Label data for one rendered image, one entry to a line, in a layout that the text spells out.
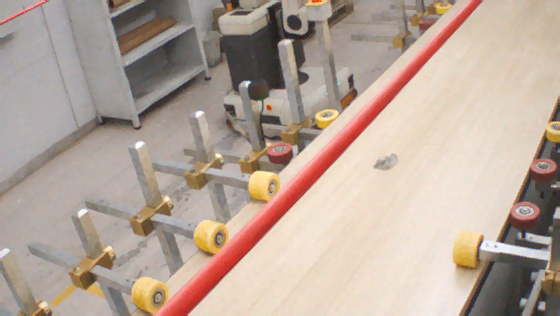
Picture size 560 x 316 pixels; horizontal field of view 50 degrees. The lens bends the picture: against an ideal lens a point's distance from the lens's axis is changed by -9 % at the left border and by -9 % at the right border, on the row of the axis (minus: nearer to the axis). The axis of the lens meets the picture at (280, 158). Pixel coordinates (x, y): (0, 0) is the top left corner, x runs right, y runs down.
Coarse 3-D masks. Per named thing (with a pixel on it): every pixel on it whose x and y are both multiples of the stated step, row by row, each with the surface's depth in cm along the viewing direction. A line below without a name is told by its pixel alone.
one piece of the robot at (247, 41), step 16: (272, 0) 408; (224, 16) 395; (240, 16) 388; (256, 16) 389; (272, 16) 399; (224, 32) 398; (240, 32) 391; (256, 32) 394; (272, 32) 403; (224, 48) 404; (240, 48) 398; (256, 48) 394; (272, 48) 407; (240, 64) 404; (256, 64) 398; (272, 64) 410; (240, 80) 411; (272, 80) 412
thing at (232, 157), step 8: (184, 152) 235; (192, 152) 232; (216, 152) 226; (224, 152) 225; (232, 152) 224; (240, 152) 223; (224, 160) 225; (232, 160) 223; (264, 160) 215; (264, 168) 216; (272, 168) 214; (280, 168) 212
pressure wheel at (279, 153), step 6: (276, 144) 213; (282, 144) 212; (288, 144) 212; (270, 150) 210; (276, 150) 210; (282, 150) 210; (288, 150) 208; (270, 156) 209; (276, 156) 207; (282, 156) 207; (288, 156) 208; (276, 162) 209; (282, 162) 208
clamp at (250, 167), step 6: (270, 144) 223; (252, 150) 220; (264, 150) 219; (252, 156) 217; (258, 156) 217; (240, 162) 216; (246, 162) 214; (252, 162) 214; (240, 168) 217; (246, 168) 216; (252, 168) 215; (258, 168) 217; (252, 174) 216
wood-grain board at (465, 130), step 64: (512, 0) 307; (448, 64) 248; (512, 64) 238; (384, 128) 211; (448, 128) 203; (512, 128) 195; (320, 192) 185; (384, 192) 178; (448, 192) 172; (512, 192) 166; (192, 256) 168; (256, 256) 164; (320, 256) 159; (384, 256) 154; (448, 256) 149
